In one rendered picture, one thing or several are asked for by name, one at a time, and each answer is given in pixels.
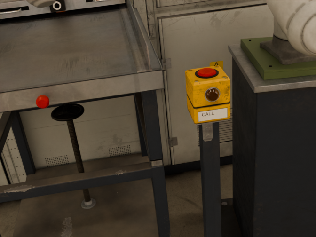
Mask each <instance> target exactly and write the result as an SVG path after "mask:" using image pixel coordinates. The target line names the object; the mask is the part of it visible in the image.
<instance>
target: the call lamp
mask: <svg viewBox="0 0 316 237"><path fill-rule="evenodd" d="M220 94H221V93H220V90H219V89H218V88H216V87H210V88H208V89H207V90H206V91H205V94H204V97H205V99H206V100H207V101H208V102H215V101H216V100H218V99H219V97H220Z"/></svg>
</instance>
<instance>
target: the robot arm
mask: <svg viewBox="0 0 316 237"><path fill-rule="evenodd" d="M26 1H27V2H28V3H29V4H31V5H33V6H35V7H37V8H44V7H48V6H50V5H52V4H54V3H55V1H56V0H26ZM266 3H267V6H268V7H269V9H270V11H271V13H272V14H273V16H274V33H273V39H272V40H268V41H262V42H260V47H261V48H263V49H265V50H267V51H268V52H269V53H270V54H272V55H273V56H274V57H275V58H276V59H277V60H279V62H280V64H283V65H289V64H293V63H301V62H309V61H316V0H266Z"/></svg>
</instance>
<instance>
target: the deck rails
mask: <svg viewBox="0 0 316 237"><path fill-rule="evenodd" d="M127 5H128V9H121V10H120V12H121V15H122V18H123V22H124V26H125V30H126V34H127V37H128V41H129V45H130V48H131V52H132V55H133V59H134V63H135V67H136V71H137V73H139V72H145V71H152V67H151V64H150V60H149V51H148V44H147V42H146V39H145V37H144V34H143V32H142V29H141V27H140V24H139V22H138V19H137V17H136V14H135V12H134V9H133V6H132V4H131V1H130V0H127Z"/></svg>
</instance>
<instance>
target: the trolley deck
mask: <svg viewBox="0 0 316 237"><path fill-rule="evenodd" d="M134 12H135V14H136V17H137V19H138V22H139V24H140V27H141V29H142V32H143V34H144V37H145V39H146V42H147V44H148V51H149V60H150V64H151V67H152V71H145V72H139V73H137V71H136V67H135V63H134V59H133V55H132V52H131V48H130V45H129V41H128V37H127V34H126V30H125V26H124V22H123V18H122V15H121V12H120V11H114V12H107V13H99V14H92V15H84V16H74V17H67V18H59V19H52V20H45V21H37V22H30V23H22V24H12V25H5V26H0V113H2V112H9V111H18V110H24V109H31V108H37V107H38V106H37V105H36V99H37V97H38V96H40V95H45V96H47V97H48V98H49V106H50V105H57V104H63V103H72V102H79V101H85V100H92V99H98V98H105V97H111V96H118V95H127V94H133V93H140V92H147V91H153V90H160V89H165V86H164V76H163V67H162V65H161V63H160V60H159V58H158V56H157V53H156V51H155V49H154V46H153V44H152V42H151V40H150V37H149V35H148V33H147V31H146V28H145V26H144V24H143V21H142V19H141V16H140V14H139V12H138V9H137V8H136V9H134Z"/></svg>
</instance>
